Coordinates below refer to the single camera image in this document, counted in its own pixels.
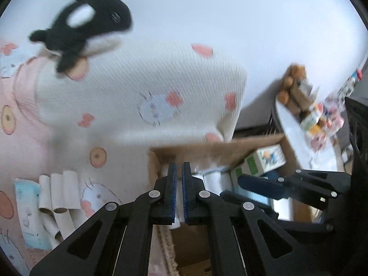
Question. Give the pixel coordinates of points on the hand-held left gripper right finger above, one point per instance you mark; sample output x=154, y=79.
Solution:
x=186, y=189

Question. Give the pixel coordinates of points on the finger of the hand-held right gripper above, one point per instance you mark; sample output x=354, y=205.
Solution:
x=256, y=185
x=316, y=227

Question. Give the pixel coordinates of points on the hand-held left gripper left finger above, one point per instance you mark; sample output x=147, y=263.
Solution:
x=173, y=189

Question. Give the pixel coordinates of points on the brown cardboard box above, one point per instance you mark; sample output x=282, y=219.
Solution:
x=207, y=149

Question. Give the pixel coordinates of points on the pile of white paper tubes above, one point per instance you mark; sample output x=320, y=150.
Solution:
x=61, y=189

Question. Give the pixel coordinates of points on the plain green white box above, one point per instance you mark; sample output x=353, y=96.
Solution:
x=237, y=174

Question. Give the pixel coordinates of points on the green white box cartoon print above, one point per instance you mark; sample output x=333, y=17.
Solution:
x=267, y=158

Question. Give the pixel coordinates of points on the group of small pink toys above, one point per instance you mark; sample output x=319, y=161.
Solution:
x=333, y=115

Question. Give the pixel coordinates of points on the green white drink carton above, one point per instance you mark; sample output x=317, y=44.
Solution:
x=309, y=120

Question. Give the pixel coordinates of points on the round white table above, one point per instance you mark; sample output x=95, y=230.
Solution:
x=290, y=138

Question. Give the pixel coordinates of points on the woven basket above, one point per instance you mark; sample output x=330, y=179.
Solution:
x=302, y=95

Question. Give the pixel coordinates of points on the brown teddy bear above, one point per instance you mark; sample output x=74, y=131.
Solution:
x=293, y=74

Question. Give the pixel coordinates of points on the cream printed waffle pillow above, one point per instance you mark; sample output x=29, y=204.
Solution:
x=129, y=86

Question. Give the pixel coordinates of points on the light blue packet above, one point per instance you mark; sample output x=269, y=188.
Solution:
x=28, y=212

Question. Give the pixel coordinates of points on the black and white orca plush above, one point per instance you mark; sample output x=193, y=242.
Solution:
x=95, y=26

